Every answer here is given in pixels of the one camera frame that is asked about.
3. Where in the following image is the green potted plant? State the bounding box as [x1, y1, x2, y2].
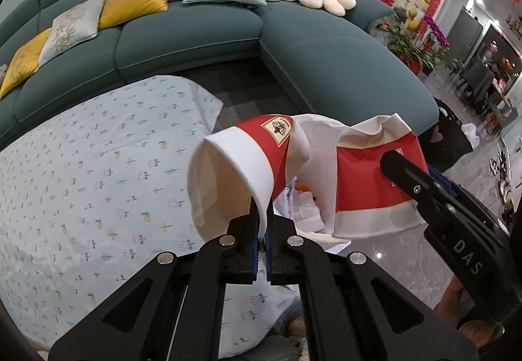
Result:
[383, 6, 451, 74]

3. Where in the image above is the teal sofa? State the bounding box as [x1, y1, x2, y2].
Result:
[0, 0, 441, 150]

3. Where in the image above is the black cloth with pink patch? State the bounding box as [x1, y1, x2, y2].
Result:
[420, 98, 474, 174]

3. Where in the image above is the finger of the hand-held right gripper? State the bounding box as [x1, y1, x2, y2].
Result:
[427, 165, 465, 202]
[379, 150, 462, 229]

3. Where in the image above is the crumpled white paper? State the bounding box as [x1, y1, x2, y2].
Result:
[274, 178, 327, 234]

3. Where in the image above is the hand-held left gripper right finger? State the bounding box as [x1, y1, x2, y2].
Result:
[265, 216, 480, 361]

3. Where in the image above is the purple orchid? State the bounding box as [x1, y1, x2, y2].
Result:
[422, 14, 449, 50]

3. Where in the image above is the person's right hand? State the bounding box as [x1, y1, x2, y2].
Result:
[433, 283, 505, 347]

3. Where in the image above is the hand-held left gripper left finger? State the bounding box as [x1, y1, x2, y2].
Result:
[49, 200, 262, 361]

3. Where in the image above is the dark dining chair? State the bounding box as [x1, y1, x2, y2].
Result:
[451, 57, 496, 101]

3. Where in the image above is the floral tablecloth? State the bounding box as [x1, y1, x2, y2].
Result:
[0, 75, 302, 357]

